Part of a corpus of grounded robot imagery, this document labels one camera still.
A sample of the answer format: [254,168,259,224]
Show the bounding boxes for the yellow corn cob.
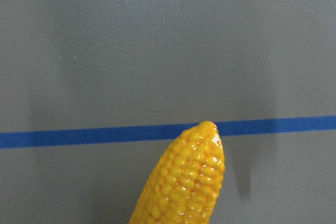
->
[129,121,225,223]

